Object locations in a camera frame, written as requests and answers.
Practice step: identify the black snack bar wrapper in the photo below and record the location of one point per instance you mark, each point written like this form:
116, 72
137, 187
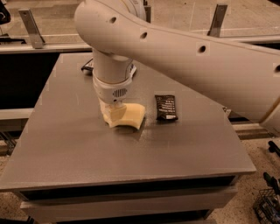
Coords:
166, 108

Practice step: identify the left metal bracket post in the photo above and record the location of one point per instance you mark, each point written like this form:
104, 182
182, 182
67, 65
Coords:
30, 25

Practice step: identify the metal bracket post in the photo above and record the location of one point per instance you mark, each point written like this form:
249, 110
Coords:
30, 25
218, 18
148, 13

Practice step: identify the grey table with drawers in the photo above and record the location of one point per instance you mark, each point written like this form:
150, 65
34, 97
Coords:
69, 165

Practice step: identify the grey horizontal rail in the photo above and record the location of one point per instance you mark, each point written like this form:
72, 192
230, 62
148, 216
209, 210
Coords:
271, 41

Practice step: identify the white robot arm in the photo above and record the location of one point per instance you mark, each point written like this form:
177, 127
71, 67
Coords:
242, 77

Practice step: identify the middle metal bracket post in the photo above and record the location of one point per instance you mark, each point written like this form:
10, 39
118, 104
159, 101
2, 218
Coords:
148, 13

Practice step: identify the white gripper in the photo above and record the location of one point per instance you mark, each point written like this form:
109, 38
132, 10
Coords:
112, 91

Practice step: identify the right metal bracket post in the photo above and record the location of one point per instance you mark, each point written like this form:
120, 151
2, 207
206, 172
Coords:
218, 18

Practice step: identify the blue white crumpled bag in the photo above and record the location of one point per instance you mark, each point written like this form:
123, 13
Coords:
89, 66

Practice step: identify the black wire basket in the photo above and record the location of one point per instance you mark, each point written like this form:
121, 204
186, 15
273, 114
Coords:
266, 207

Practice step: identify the yellow wavy sponge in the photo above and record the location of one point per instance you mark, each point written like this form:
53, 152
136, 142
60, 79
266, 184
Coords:
132, 115

